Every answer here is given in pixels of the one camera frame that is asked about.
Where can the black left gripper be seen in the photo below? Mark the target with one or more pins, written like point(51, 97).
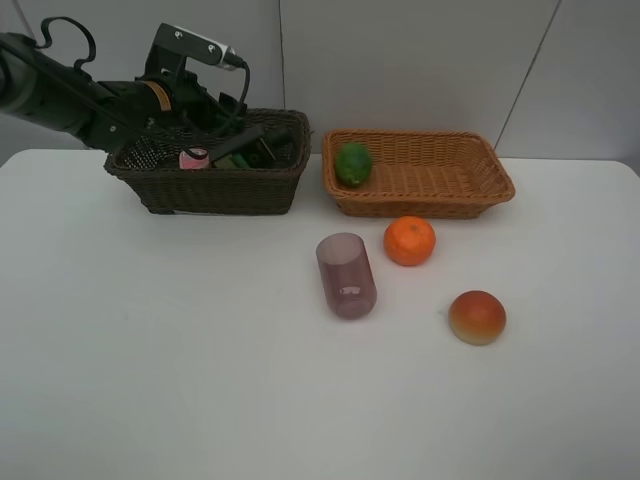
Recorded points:
point(195, 109)

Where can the pink tube bottle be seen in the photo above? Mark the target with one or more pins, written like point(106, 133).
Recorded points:
point(194, 159)

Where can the black green Mentholatum bottle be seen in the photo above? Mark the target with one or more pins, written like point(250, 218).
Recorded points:
point(254, 148)

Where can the green lime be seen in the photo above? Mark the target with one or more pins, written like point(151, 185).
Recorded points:
point(353, 164)

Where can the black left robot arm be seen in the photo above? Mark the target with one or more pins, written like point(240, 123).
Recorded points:
point(165, 104)

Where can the dark brown wicker basket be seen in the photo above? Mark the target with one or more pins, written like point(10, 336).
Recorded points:
point(152, 171)

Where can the purple plastic cup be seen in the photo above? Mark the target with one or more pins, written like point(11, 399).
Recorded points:
point(346, 275)

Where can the orange wicker basket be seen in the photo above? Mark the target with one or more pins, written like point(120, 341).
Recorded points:
point(429, 174)

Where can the orange mandarin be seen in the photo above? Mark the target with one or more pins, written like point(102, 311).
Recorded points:
point(409, 241)

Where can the red yellow bun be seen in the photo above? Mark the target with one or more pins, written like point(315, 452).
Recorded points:
point(477, 317)

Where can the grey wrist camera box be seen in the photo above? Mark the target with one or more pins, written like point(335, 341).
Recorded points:
point(173, 46)

